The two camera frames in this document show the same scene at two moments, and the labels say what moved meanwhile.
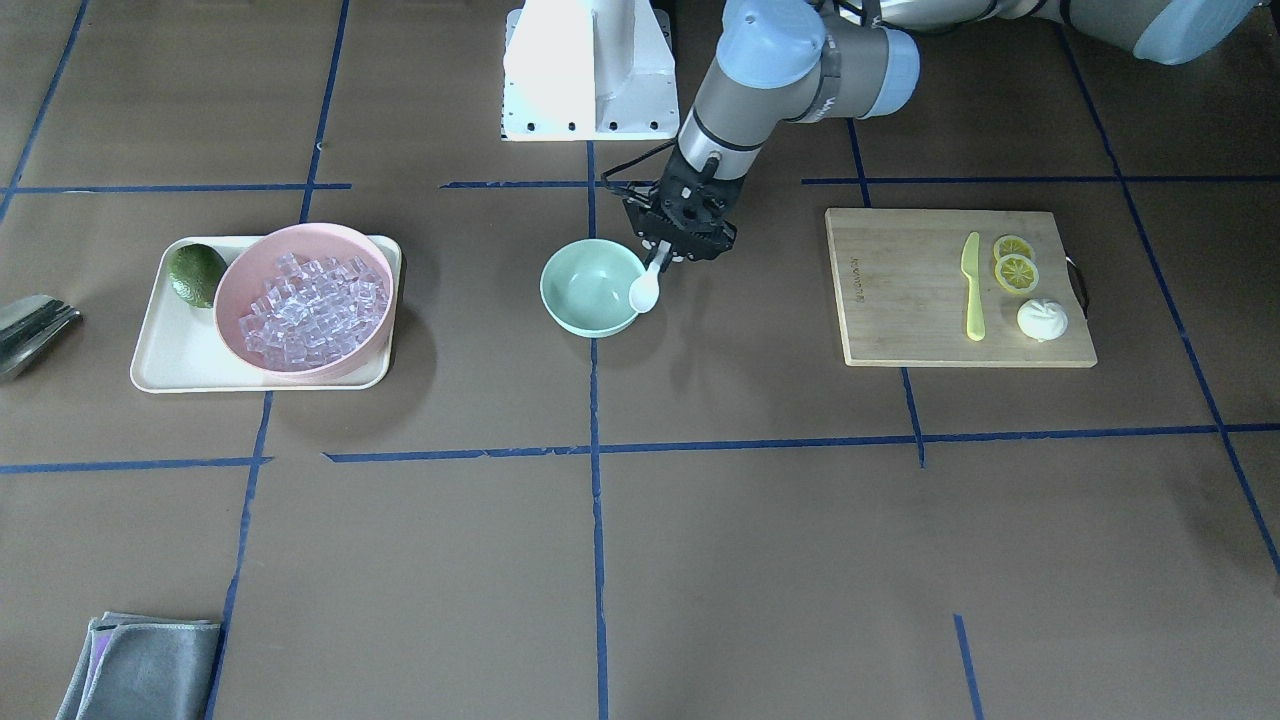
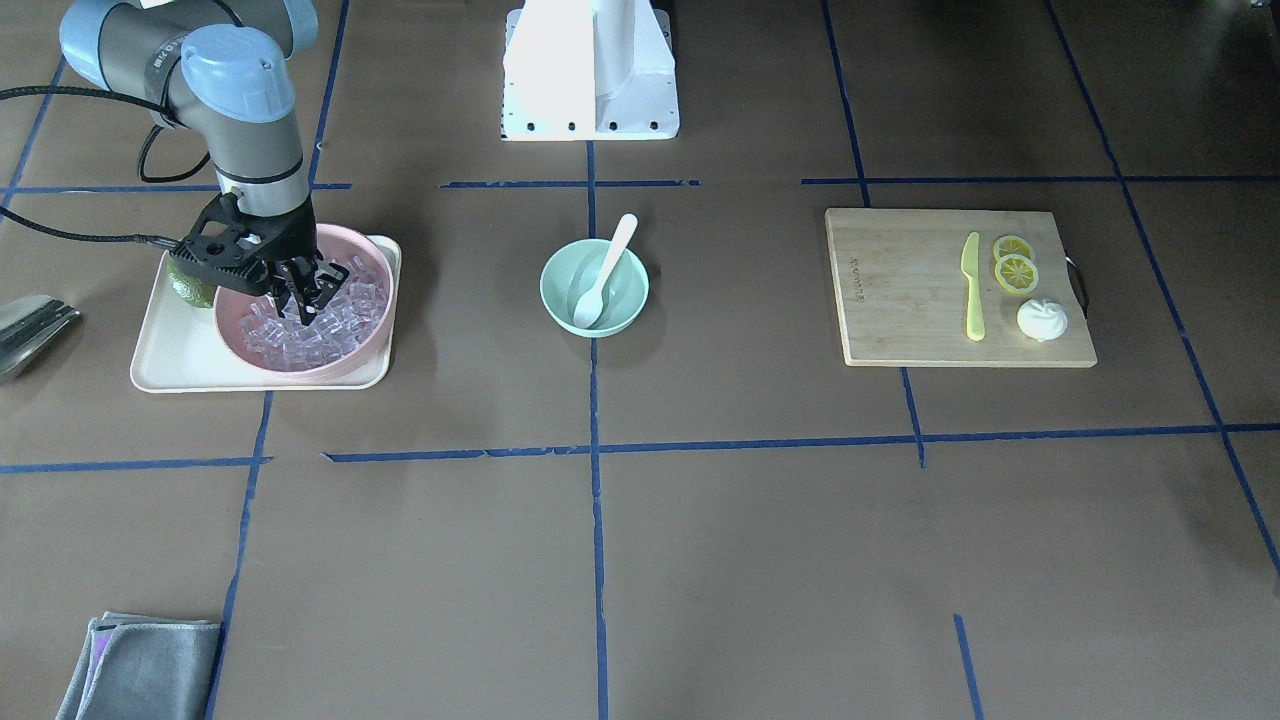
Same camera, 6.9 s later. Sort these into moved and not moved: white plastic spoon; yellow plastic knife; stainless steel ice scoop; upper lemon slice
Moved: white plastic spoon
Not moved: stainless steel ice scoop; upper lemon slice; yellow plastic knife
